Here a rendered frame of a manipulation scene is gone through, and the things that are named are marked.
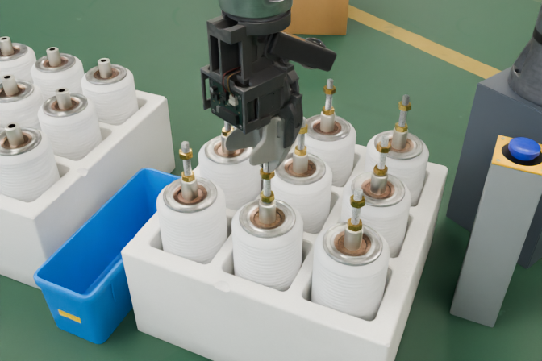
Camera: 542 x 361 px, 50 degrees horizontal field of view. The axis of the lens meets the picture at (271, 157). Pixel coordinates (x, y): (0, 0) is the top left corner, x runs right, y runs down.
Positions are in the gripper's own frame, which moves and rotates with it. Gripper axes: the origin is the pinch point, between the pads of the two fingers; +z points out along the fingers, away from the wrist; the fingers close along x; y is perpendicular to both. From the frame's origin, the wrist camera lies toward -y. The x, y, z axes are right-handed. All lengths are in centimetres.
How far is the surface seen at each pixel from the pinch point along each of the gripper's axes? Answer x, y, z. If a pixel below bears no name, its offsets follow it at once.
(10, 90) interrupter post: -55, 11, 9
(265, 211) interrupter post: 0.7, 1.6, 7.5
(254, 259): 2.1, 5.0, 12.9
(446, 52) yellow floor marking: -35, -105, 35
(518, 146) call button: 19.3, -27.0, 1.8
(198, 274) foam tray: -4.0, 9.8, 16.8
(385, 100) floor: -31, -71, 35
